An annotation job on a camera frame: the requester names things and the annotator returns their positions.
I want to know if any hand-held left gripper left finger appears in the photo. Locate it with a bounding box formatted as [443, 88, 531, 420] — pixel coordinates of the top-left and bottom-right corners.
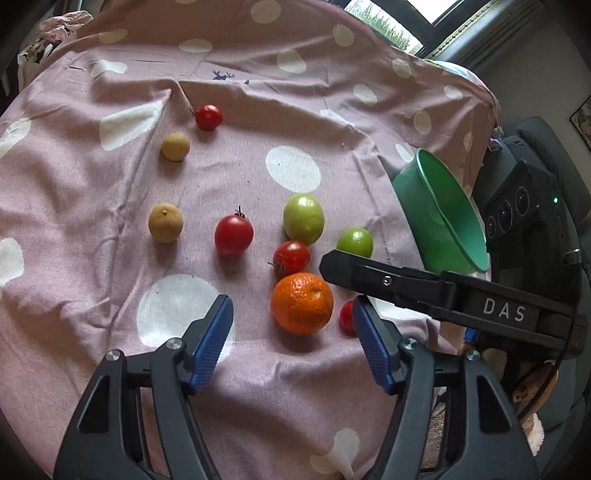
[53, 294, 235, 480]

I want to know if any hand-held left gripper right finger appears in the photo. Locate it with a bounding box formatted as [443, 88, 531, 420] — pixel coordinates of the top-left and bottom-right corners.
[352, 295, 541, 480]

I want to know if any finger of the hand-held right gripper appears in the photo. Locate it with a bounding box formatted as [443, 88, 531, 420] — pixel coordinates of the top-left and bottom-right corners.
[320, 250, 458, 322]

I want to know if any small green lime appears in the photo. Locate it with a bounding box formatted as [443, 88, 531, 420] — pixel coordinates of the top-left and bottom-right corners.
[336, 227, 374, 259]

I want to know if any orange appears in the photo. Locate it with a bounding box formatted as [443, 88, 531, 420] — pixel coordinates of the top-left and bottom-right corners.
[270, 272, 334, 335]

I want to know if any green plastic bowl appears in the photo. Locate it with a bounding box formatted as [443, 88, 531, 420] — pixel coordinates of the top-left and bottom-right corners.
[392, 148, 490, 274]

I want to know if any red tomato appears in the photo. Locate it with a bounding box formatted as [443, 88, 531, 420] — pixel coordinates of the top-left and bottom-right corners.
[339, 300, 358, 337]
[268, 240, 312, 278]
[214, 206, 254, 257]
[191, 104, 224, 131]

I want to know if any large green tomato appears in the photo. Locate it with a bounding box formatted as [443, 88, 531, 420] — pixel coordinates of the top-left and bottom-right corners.
[283, 194, 325, 246]

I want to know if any tan longan fruit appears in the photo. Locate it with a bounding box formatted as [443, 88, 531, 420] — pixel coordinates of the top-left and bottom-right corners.
[161, 133, 191, 162]
[148, 203, 184, 244]

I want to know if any light blue bedding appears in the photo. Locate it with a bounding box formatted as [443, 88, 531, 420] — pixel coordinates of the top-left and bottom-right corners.
[429, 60, 490, 93]

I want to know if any pink polka-dot cloth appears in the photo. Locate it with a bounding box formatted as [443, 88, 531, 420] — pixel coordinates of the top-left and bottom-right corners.
[0, 0, 502, 480]

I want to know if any window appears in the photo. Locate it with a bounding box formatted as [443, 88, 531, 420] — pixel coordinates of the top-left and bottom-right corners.
[344, 0, 513, 58]

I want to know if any pile of clothes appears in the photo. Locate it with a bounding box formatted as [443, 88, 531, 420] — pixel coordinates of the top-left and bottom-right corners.
[18, 11, 93, 75]

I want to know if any framed wall picture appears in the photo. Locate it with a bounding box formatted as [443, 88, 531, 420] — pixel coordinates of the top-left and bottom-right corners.
[569, 95, 591, 153]

